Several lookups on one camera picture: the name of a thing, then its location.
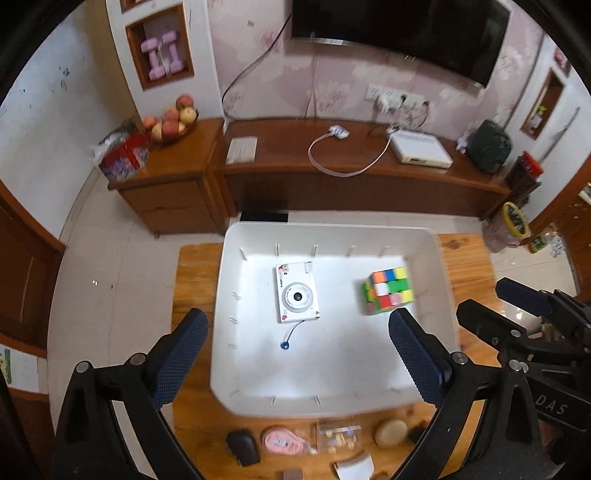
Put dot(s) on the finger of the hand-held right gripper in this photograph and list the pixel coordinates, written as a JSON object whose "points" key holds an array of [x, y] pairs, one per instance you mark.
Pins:
{"points": [[480, 319], [521, 293]]}

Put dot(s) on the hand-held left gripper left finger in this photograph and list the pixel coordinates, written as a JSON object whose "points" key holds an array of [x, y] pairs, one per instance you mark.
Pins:
{"points": [[182, 355]]}

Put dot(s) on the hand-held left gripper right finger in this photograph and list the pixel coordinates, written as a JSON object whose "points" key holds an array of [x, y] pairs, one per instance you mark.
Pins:
{"points": [[415, 360]]}

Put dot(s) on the white plastic storage bin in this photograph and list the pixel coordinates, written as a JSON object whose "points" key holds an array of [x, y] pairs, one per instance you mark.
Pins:
{"points": [[323, 364]]}

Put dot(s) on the clear plastic box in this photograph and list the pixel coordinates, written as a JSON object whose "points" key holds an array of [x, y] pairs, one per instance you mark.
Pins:
{"points": [[339, 436]]}

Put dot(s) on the green label bottle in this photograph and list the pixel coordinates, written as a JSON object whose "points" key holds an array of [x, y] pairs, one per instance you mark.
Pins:
{"points": [[538, 243]]}

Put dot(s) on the yellow-rimmed trash bin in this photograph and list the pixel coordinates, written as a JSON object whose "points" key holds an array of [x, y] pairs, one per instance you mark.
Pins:
{"points": [[501, 230]]}

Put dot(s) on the colourful puzzle cube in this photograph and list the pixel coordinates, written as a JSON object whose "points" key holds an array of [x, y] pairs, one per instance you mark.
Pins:
{"points": [[388, 288]]}

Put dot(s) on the round pearl case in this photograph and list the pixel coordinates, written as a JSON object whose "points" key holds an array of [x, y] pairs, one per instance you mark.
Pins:
{"points": [[390, 433]]}

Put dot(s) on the wooden sideboard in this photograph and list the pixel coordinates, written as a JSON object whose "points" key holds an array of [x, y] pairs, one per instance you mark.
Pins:
{"points": [[570, 230]]}

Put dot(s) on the black computer mouse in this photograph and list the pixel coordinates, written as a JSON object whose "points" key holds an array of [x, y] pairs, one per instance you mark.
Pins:
{"points": [[242, 447]]}

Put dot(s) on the pink oval case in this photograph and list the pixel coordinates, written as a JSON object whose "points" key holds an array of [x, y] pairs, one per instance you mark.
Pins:
{"points": [[281, 439]]}

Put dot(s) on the dark green bag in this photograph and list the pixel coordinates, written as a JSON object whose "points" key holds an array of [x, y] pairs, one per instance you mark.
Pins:
{"points": [[489, 145]]}

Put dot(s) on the small grey block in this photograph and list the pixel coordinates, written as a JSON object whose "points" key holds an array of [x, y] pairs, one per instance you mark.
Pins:
{"points": [[289, 474]]}

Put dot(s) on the black flat box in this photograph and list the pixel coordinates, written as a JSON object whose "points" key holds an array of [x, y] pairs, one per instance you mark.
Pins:
{"points": [[263, 217]]}

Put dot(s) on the wooden side cabinet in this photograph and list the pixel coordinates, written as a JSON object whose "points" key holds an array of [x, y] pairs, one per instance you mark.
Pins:
{"points": [[175, 194]]}

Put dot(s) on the wooden door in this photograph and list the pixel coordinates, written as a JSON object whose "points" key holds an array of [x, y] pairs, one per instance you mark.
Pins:
{"points": [[27, 277]]}

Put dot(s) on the white set-top box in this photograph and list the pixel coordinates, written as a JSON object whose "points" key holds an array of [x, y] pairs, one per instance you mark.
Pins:
{"points": [[420, 147]]}

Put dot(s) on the wooden television stand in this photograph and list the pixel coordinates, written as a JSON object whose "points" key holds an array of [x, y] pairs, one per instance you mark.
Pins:
{"points": [[286, 180]]}

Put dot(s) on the red gift bag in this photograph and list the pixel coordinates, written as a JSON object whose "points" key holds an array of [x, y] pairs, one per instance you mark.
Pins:
{"points": [[124, 157]]}

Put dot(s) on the white paper pad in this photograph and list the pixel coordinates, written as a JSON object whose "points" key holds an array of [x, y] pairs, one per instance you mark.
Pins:
{"points": [[241, 150]]}

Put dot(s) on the small white adapter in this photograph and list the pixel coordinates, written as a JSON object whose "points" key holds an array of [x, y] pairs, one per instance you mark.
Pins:
{"points": [[338, 132]]}

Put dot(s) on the bowl of apples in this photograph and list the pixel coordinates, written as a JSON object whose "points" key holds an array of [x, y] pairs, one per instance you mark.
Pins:
{"points": [[171, 120]]}

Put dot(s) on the pink dumbbell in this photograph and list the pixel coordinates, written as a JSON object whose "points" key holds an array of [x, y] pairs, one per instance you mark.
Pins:
{"points": [[151, 57], [171, 54]]}

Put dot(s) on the white compact camera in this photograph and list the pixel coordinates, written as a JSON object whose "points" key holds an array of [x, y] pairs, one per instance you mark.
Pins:
{"points": [[298, 295]]}

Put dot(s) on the white wall outlet strip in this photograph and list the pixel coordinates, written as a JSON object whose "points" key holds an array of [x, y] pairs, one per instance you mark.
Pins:
{"points": [[401, 98]]}

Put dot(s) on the white wall charger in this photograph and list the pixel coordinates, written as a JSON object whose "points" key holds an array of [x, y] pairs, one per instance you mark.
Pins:
{"points": [[385, 102]]}

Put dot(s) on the black wall television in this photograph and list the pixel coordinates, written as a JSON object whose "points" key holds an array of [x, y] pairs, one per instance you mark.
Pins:
{"points": [[392, 27]]}

